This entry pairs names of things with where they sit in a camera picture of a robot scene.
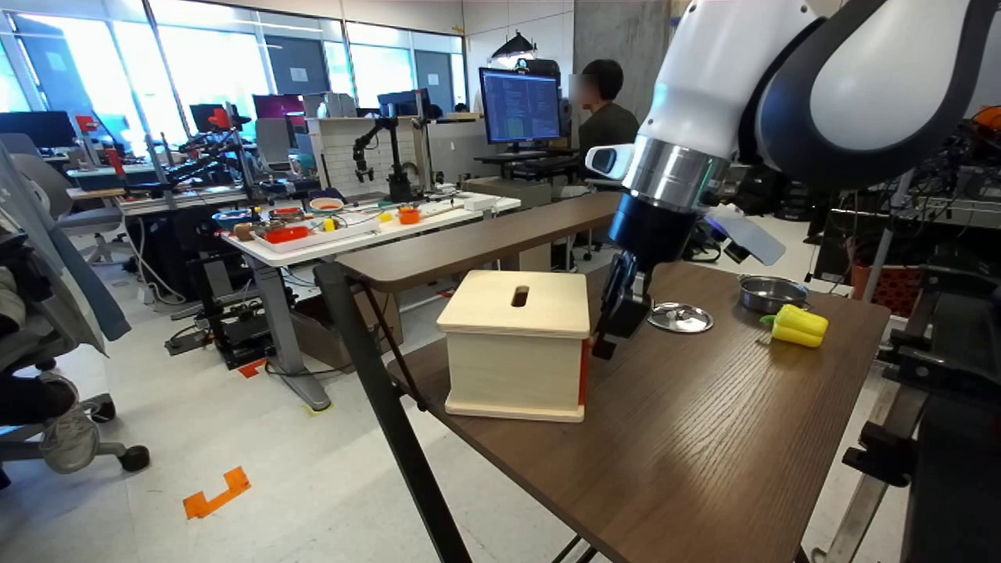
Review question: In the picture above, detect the small steel pot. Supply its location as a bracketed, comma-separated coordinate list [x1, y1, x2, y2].
[737, 276, 807, 316]

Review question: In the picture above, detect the round metal pot lid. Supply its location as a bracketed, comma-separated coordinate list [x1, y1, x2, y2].
[646, 299, 713, 333]

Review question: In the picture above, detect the orange floor marker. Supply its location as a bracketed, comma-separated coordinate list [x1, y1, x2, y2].
[182, 466, 250, 519]

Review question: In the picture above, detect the cream wooden chest box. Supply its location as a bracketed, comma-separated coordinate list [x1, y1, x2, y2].
[439, 268, 592, 422]

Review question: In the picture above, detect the white work table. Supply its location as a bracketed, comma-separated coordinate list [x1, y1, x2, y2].
[223, 191, 521, 408]

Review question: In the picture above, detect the grey office chair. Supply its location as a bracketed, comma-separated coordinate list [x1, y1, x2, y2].
[0, 149, 149, 484]

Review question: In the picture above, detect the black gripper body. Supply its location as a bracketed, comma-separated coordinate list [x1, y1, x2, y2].
[592, 253, 651, 359]

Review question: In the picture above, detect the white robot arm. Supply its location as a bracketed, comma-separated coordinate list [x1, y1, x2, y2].
[586, 0, 998, 359]

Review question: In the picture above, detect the red chest drawer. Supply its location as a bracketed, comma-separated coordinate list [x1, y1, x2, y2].
[577, 337, 594, 408]

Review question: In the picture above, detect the computer monitor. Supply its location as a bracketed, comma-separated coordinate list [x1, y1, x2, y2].
[477, 67, 560, 146]

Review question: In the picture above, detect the person in dark shirt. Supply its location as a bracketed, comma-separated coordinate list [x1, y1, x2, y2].
[577, 60, 639, 153]

